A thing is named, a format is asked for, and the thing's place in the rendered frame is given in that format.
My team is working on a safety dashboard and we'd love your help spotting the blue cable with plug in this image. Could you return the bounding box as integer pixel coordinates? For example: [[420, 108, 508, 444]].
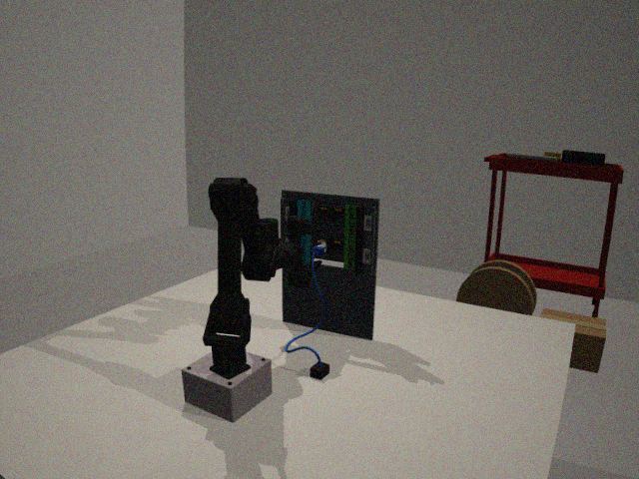
[[286, 241, 327, 367]]

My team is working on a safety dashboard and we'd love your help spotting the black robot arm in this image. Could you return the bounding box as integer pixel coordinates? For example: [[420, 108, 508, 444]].
[[203, 178, 285, 379]]

